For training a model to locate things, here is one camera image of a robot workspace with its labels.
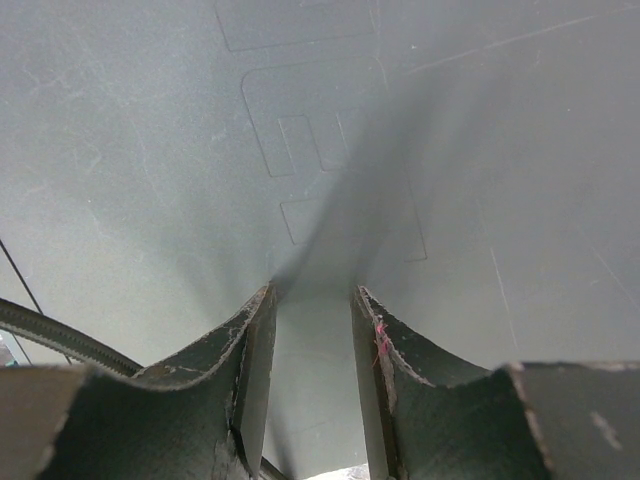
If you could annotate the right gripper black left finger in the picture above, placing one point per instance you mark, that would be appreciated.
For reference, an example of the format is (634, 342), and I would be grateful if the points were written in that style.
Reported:
(197, 414)

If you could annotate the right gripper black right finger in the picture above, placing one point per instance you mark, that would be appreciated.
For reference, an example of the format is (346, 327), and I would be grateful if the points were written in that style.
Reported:
(429, 414)

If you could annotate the dark grey network switch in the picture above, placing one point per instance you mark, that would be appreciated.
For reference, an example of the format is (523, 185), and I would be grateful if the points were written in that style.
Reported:
(474, 164)

